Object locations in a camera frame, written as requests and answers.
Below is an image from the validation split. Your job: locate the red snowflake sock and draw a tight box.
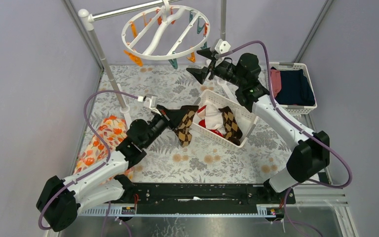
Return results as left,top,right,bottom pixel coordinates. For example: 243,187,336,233
196,104,229,139

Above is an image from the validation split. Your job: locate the grey left rack pole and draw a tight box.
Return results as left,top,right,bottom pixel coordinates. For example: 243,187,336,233
77,9,130,114

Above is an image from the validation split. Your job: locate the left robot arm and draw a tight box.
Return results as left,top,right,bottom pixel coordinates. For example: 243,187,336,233
36,105,197,232

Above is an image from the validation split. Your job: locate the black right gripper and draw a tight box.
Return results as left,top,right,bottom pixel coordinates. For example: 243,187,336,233
186,47,245,88

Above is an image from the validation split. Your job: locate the teal clip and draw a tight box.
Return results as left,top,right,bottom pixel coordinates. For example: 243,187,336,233
200,42,208,49
168,58,178,70

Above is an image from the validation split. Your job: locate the floral orange cloth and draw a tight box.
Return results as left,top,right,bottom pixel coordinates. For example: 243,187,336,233
74,115,126,174

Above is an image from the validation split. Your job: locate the navy garment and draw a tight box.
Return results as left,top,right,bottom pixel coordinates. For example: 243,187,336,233
275,70,315,106

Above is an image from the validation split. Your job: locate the teal right clip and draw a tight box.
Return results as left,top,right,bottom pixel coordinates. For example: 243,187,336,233
200,42,208,49

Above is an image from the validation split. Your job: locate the pink garment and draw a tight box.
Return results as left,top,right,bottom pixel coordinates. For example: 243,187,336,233
270,67,282,98

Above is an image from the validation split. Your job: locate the grey horizontal rack bar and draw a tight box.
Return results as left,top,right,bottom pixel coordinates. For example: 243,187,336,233
88,0,164,23

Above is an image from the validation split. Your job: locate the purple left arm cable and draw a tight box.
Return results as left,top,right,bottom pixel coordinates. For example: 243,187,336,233
38,89,140,231

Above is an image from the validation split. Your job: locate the white basket with clothes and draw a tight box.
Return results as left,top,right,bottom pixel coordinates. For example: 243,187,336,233
269,62,317,115

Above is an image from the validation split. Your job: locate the white perforated sock basket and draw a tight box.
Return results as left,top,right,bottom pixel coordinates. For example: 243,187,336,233
190,90,258,148

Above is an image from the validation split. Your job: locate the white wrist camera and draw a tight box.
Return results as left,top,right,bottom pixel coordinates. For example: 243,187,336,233
210,39,231,54
137,94,160,114

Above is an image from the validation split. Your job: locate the orange clip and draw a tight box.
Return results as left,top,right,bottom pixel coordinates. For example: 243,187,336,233
123,50,144,67
187,51,196,63

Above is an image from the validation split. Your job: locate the teal front clip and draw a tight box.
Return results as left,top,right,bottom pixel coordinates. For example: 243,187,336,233
168,58,178,70

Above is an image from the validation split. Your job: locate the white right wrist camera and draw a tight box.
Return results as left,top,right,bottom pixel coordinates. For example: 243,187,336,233
210,39,231,54

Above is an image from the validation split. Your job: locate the orange front left clip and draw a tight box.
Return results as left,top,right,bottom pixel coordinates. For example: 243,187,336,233
123,50,144,67

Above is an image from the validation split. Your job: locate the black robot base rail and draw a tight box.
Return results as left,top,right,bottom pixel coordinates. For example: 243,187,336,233
113,183,296,215

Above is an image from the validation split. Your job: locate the white round clip hanger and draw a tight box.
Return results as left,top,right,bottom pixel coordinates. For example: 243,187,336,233
121,0,211,61

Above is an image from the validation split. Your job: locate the brown argyle sock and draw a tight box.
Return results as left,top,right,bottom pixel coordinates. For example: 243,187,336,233
174,105,198,148
219,106,243,146

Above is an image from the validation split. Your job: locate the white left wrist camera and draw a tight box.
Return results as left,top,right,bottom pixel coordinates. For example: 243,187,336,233
137,94,160,114

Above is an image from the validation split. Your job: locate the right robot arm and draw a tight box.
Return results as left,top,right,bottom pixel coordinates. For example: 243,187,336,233
187,48,330,203

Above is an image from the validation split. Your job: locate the white rack right foot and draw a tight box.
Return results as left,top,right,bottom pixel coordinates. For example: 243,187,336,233
206,59,237,100

